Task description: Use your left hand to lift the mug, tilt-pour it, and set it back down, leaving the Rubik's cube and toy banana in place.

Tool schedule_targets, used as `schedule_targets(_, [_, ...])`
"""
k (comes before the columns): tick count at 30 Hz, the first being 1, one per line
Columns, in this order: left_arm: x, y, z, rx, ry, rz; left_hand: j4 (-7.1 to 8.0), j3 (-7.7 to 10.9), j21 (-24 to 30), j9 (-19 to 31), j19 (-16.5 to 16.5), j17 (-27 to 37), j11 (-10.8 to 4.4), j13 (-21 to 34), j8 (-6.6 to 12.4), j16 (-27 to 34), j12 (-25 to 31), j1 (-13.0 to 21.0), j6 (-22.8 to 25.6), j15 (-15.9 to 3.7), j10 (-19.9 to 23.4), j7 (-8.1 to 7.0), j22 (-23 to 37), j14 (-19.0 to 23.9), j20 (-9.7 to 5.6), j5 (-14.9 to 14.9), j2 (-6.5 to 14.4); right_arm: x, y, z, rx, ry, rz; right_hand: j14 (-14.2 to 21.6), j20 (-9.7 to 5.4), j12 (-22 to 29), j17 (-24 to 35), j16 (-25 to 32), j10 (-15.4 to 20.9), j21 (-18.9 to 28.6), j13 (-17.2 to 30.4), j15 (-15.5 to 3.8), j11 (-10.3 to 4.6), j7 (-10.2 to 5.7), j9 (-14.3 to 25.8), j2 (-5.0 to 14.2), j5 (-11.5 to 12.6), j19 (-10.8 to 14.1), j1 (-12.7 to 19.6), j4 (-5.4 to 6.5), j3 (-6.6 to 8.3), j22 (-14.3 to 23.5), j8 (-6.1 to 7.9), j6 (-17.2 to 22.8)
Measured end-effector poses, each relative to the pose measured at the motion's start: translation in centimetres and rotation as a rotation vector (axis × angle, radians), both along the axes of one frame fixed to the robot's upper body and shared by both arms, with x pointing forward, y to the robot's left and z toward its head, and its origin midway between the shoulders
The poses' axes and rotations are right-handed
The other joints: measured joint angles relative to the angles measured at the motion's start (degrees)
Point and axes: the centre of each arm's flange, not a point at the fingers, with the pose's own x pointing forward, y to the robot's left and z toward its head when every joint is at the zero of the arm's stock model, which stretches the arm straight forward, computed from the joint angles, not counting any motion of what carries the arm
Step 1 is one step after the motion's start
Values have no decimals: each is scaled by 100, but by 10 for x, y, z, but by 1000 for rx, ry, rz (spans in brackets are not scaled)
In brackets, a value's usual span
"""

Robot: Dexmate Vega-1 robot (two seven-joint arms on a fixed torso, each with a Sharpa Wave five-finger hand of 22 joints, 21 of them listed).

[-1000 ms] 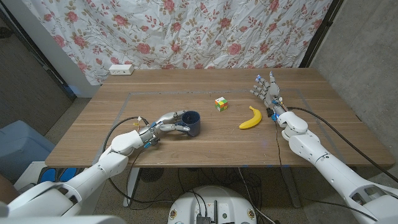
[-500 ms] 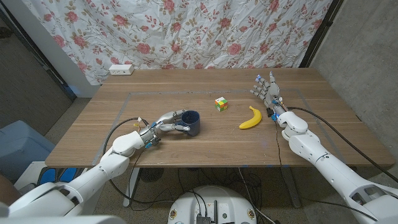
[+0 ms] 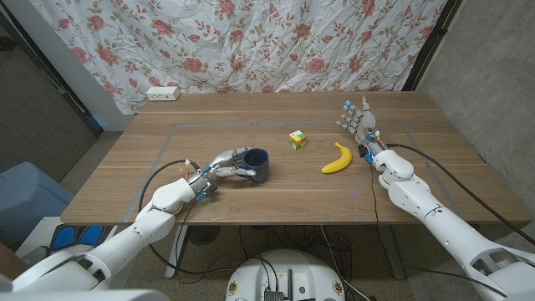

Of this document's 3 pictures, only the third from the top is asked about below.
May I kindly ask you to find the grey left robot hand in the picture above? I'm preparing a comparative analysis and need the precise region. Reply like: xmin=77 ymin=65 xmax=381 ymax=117
xmin=186 ymin=146 xmax=257 ymax=202

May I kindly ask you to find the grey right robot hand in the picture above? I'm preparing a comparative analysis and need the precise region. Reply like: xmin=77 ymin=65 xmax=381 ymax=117
xmin=335 ymin=95 xmax=388 ymax=158

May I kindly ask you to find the dark blue mug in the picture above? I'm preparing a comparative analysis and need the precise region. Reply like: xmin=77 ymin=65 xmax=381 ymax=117
xmin=242 ymin=148 xmax=270 ymax=184

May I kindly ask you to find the yellow toy banana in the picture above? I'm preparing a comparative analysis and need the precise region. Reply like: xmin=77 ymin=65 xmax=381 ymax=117
xmin=320 ymin=141 xmax=353 ymax=175

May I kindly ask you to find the Rubik's cube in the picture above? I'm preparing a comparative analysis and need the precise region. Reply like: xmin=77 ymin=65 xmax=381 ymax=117
xmin=288 ymin=130 xmax=307 ymax=151

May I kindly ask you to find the black floor fan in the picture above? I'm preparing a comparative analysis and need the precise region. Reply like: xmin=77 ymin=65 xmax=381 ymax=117
xmin=186 ymin=225 xmax=222 ymax=246

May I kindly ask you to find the white power strip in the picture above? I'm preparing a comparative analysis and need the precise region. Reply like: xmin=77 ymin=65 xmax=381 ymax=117
xmin=145 ymin=85 xmax=181 ymax=102

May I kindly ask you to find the white table leg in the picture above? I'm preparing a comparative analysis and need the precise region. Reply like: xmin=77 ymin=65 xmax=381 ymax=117
xmin=166 ymin=225 xmax=189 ymax=279

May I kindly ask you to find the black backdrop stand pole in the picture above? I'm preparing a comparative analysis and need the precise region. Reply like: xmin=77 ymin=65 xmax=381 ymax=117
xmin=0 ymin=6 xmax=104 ymax=137
xmin=401 ymin=0 xmax=463 ymax=92

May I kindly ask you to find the white robot torso base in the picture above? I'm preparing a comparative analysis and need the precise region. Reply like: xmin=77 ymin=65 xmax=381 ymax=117
xmin=224 ymin=249 xmax=346 ymax=301

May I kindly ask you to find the floral backdrop cloth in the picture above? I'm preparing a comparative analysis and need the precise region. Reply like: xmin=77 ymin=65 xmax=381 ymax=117
xmin=31 ymin=0 xmax=448 ymax=116

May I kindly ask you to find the grey table leg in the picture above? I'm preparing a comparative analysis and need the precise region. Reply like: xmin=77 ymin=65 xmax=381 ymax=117
xmin=378 ymin=223 xmax=406 ymax=280

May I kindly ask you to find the blue black foot pedal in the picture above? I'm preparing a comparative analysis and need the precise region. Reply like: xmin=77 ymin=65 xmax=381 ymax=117
xmin=48 ymin=224 xmax=116 ymax=252

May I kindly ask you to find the white robot chest edge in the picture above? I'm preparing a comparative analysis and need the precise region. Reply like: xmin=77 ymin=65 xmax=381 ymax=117
xmin=0 ymin=288 xmax=171 ymax=301

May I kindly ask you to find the white floor board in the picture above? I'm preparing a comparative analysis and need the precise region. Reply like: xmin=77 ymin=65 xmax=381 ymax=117
xmin=14 ymin=216 xmax=147 ymax=290

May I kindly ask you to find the person's brown leg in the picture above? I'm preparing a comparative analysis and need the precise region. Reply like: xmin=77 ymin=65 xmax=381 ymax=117
xmin=0 ymin=242 xmax=28 ymax=280

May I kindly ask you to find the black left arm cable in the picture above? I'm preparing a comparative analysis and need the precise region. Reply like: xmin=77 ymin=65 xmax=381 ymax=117
xmin=137 ymin=159 xmax=235 ymax=277

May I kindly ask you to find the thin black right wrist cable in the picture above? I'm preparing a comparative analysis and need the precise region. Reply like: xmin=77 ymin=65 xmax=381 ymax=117
xmin=369 ymin=161 xmax=382 ymax=227

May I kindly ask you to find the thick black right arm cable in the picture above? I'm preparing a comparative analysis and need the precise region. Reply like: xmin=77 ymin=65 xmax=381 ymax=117
xmin=386 ymin=143 xmax=535 ymax=247

